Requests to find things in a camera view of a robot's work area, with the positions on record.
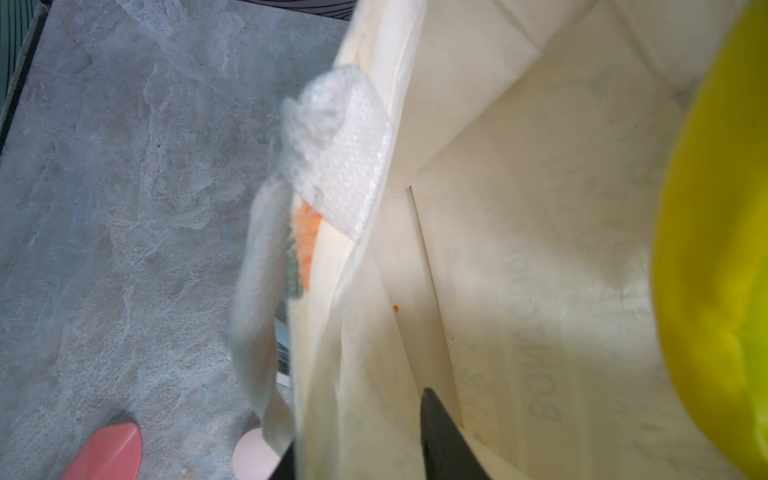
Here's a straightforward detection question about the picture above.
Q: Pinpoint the large yellow banana bunch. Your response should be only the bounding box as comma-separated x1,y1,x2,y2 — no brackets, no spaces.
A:
651,1,767,479

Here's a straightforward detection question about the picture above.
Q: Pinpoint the pink round sponge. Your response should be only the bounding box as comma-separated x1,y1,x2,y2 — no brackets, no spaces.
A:
232,428,281,480

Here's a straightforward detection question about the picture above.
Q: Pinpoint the white grey stapler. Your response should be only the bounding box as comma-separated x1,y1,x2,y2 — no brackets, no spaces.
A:
274,318,292,388

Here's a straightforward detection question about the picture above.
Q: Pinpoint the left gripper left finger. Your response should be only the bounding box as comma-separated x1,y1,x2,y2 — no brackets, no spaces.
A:
269,443,296,480

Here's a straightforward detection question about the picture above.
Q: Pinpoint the pink plastic scoop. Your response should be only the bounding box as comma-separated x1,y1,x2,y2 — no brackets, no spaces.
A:
60,422,143,480

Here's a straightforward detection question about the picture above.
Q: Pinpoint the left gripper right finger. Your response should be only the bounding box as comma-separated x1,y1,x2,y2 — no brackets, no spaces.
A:
420,388,490,480

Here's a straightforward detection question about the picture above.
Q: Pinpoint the cream canvas grocery bag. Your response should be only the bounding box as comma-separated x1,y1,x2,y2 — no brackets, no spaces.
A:
230,1,743,479

